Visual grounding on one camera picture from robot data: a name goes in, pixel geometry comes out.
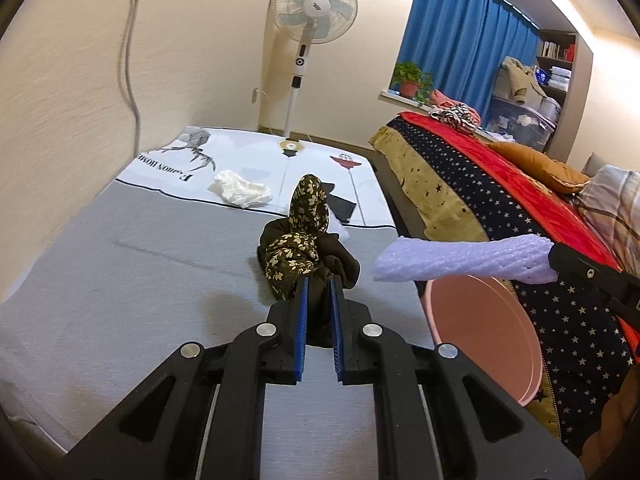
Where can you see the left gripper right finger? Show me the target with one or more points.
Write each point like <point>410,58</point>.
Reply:
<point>437,414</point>

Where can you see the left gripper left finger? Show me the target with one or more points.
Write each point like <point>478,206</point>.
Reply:
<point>199,414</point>

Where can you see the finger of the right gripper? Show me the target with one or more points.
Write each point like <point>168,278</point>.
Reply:
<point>619,288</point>

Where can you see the floral dark fabric scrunchie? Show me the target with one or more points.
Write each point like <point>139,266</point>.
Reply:
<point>301,245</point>

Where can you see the white tissue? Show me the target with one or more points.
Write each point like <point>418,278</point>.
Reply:
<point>236,191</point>

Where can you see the plaid grey pillow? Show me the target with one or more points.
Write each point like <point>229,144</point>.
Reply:
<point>609,203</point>

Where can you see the pink plastic basin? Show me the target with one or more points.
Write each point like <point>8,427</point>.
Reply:
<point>483,319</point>

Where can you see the orange brown cushion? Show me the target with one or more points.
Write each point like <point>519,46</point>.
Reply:
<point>554,175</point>

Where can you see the clear plastic storage box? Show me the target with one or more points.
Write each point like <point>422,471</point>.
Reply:
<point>523,124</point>

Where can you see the bed with starry blanket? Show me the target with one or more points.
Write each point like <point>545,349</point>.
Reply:
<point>466,192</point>

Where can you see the beige jacket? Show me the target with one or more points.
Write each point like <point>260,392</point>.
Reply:
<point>523,80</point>

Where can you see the wooden bookshelf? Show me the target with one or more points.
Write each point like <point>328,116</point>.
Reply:
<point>566,61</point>

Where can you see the striped clothes pile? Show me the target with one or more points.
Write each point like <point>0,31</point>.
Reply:
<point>457,116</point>

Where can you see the potted green plant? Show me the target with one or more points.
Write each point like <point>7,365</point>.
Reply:
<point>412,82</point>

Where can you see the blue curtain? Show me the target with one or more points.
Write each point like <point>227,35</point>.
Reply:
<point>462,43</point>

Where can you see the white standing fan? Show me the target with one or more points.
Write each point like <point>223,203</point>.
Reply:
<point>309,22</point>

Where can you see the white wall socket plug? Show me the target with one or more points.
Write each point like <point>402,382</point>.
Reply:
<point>258,95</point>

